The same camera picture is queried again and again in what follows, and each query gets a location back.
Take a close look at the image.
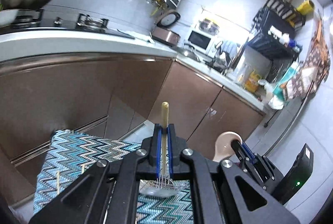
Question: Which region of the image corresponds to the bamboo chopstick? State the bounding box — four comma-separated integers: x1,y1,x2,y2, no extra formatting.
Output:
162,102,169,177
56,170,60,195

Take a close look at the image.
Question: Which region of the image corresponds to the pink ceramic spoon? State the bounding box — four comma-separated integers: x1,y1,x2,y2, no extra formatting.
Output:
213,131,243,162

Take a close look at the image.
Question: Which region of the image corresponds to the wire utensil holder basket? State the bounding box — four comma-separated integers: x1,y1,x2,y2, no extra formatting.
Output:
139,153,183,197

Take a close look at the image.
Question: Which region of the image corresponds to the black box green light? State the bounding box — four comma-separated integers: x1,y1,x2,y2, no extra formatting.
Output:
271,144,314,205

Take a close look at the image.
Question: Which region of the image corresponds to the steel pot lid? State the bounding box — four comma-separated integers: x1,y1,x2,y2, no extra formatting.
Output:
179,48,200,62

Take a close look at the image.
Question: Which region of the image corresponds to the yellow oil bottle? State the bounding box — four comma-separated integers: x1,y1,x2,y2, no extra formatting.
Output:
244,70,261,93

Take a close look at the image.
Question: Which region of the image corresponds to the white microwave oven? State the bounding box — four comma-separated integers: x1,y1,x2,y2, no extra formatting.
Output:
188,30,212,53

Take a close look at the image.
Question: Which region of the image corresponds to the zigzag patterned table mat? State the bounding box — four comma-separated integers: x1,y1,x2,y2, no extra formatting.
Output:
33,130,194,223

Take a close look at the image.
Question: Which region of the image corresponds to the pink rice cooker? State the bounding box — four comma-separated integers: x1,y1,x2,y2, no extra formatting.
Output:
150,9,181,47

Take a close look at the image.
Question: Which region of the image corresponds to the patterned hanging apron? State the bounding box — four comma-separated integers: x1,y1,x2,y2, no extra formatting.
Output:
281,18,331,101

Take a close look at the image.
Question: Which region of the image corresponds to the black gas stove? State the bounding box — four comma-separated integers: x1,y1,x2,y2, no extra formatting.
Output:
1,9,134,39

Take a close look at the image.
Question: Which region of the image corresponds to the white bowl on stove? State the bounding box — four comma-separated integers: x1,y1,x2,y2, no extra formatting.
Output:
0,9,19,27

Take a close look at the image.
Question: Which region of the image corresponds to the black wall dish rack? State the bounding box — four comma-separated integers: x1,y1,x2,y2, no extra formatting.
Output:
246,0,305,82

